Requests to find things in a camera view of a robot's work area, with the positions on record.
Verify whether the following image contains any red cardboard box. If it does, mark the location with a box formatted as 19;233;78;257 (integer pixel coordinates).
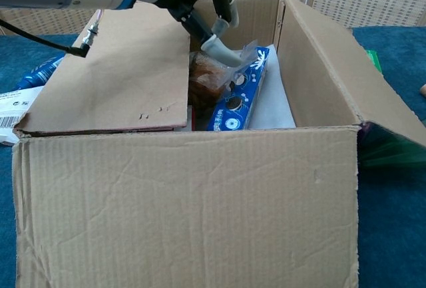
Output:
11;0;426;288

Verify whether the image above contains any blue cookie package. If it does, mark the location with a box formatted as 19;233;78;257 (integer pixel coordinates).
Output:
206;45;270;132

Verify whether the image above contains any green carton box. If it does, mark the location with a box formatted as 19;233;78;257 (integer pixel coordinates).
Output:
364;49;383;74

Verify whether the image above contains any brown bread in clear bag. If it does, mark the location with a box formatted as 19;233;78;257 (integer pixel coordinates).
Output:
188;40;259;118

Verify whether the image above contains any blue squeeze tube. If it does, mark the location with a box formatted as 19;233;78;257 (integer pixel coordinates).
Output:
15;53;66;91

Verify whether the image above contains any white plastic bag package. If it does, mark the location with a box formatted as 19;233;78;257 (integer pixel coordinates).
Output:
0;84;44;146

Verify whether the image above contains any green plastic bottle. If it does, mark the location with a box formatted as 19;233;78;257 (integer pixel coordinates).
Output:
358;121;426;169

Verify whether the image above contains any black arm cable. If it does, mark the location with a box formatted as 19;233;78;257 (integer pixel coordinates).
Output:
0;18;101;59

